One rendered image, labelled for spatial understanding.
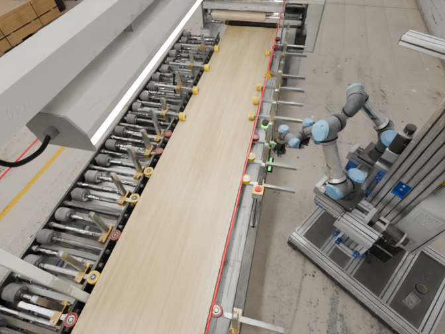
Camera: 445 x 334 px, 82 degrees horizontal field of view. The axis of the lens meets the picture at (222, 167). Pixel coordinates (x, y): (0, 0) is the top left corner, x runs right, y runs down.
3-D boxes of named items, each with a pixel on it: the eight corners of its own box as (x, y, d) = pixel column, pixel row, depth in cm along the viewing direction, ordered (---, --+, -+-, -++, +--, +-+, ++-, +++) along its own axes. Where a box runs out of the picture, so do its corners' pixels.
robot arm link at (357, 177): (363, 187, 176) (371, 175, 165) (349, 195, 172) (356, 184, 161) (349, 175, 183) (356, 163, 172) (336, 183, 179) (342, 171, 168)
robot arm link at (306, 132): (350, 105, 155) (303, 125, 202) (337, 112, 152) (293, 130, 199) (358, 122, 156) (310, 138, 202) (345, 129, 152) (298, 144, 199)
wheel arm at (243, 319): (283, 327, 157) (284, 327, 154) (282, 334, 155) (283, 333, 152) (214, 309, 165) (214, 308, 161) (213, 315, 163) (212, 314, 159)
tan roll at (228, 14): (300, 22, 373) (302, 12, 363) (300, 25, 366) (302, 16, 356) (207, 16, 398) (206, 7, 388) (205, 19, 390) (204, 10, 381)
